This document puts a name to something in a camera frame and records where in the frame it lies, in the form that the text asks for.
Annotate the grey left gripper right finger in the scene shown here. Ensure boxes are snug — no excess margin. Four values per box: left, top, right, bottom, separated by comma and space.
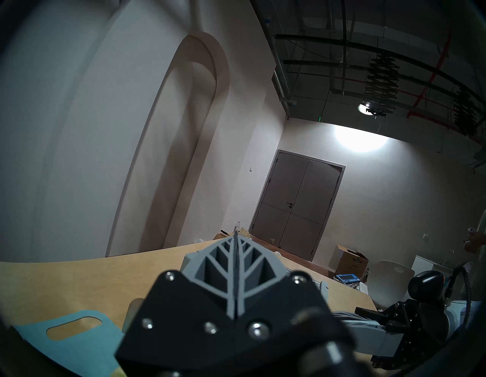
235, 232, 289, 318

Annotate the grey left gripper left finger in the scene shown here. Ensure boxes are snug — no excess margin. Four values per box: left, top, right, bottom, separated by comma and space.
181, 232, 236, 318

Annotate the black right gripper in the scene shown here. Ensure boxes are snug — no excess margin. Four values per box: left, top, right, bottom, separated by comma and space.
332, 299, 451, 371

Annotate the peeled banana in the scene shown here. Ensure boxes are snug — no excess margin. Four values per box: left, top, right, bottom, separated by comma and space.
122, 298, 145, 333

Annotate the blue cutting board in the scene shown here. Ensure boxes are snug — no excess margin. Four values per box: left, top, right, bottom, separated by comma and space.
13, 310, 128, 377

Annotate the grey dish rack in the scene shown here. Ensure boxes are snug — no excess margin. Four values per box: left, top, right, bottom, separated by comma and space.
180, 249, 330, 303

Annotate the white chair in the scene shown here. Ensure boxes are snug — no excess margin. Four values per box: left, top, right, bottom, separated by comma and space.
366, 260, 415, 308

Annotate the cardboard box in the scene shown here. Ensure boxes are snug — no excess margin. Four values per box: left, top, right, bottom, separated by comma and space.
334, 244, 369, 282

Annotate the grey double door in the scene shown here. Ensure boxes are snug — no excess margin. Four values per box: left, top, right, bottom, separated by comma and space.
249, 149, 346, 263

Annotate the white cabinet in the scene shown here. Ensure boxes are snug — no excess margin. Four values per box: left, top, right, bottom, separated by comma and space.
412, 255, 456, 276

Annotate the person in white shirt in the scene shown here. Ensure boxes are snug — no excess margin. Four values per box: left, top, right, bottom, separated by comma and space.
463, 207, 486, 266

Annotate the round ceiling lamp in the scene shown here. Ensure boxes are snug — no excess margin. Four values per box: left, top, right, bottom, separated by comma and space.
358, 101, 384, 116

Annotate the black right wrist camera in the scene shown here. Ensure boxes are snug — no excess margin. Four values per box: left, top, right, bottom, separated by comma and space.
407, 271, 448, 304

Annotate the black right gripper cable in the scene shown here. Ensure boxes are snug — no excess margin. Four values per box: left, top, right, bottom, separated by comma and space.
446, 266, 472, 305

